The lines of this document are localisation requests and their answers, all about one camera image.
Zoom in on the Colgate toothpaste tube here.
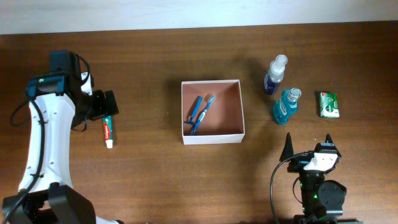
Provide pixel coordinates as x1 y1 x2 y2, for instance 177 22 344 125
103 116 113 149

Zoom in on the green Dettol soap bar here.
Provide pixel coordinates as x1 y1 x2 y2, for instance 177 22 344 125
319 92 340 118

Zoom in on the blue toothbrush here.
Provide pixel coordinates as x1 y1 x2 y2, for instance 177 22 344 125
189 95 216 136

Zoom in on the white box, pink interior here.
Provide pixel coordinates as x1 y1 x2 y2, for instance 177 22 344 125
180 80 245 145

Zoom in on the blue disposable razor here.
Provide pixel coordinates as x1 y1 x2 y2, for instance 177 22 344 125
183 96 203 126

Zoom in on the clear pump bottle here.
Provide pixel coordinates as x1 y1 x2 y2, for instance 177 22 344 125
264 54 288 95

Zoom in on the blue Listerine mouthwash bottle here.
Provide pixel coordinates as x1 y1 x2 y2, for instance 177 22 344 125
273 88 302 125

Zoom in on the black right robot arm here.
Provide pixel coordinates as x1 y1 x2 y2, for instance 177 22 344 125
279 134 360 223

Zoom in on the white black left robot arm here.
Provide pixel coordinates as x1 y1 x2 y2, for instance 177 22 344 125
2 50 119 223

